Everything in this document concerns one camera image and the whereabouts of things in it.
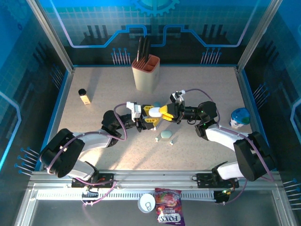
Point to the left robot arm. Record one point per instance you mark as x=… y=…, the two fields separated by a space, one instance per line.
x=94 y=141

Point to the blue and white cup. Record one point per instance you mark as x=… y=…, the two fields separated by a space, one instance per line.
x=240 y=117

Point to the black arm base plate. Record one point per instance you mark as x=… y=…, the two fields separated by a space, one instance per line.
x=105 y=180
x=204 y=180

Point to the purple candy bag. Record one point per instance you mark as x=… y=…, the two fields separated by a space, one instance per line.
x=169 y=207

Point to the pale blue earbud case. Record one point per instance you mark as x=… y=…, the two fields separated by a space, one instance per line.
x=166 y=134

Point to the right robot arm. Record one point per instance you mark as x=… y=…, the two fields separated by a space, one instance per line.
x=223 y=135

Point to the aluminium frame post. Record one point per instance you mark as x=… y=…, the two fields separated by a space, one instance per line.
x=52 y=35
x=257 y=35

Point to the aluminium frame rail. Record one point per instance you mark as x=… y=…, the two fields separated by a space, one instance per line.
x=152 y=179

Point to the beige knife block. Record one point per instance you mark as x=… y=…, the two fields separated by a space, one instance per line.
x=145 y=77

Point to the small bottle with black cap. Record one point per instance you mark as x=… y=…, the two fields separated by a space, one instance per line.
x=84 y=97

